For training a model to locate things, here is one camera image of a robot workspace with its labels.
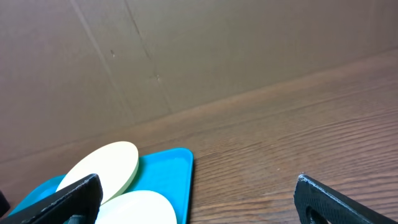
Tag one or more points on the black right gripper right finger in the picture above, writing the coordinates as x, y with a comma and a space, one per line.
316, 202

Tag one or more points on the light blue plate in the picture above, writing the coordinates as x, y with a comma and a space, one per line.
141, 206

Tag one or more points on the yellow-green plate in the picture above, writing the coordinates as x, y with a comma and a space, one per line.
116, 165

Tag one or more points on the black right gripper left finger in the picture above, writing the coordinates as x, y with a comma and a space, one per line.
81, 198

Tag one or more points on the teal plastic serving tray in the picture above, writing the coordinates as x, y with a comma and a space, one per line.
168, 173

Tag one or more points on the brown cardboard back panel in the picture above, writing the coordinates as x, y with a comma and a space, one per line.
74, 69

